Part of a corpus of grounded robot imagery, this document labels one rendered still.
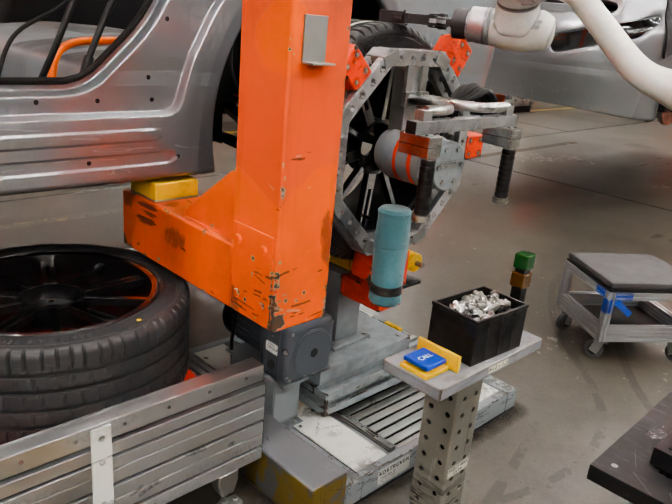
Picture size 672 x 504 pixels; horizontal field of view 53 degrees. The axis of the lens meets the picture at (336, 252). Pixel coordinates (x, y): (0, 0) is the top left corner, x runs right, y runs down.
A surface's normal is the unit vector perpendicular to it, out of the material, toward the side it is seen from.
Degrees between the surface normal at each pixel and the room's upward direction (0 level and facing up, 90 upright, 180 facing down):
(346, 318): 90
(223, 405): 90
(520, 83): 110
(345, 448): 0
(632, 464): 0
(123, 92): 90
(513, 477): 0
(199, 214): 90
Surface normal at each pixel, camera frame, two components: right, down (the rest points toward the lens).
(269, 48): -0.72, 0.18
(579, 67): -0.38, 0.29
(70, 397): 0.45, 0.34
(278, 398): 0.69, 0.30
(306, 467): 0.09, -0.94
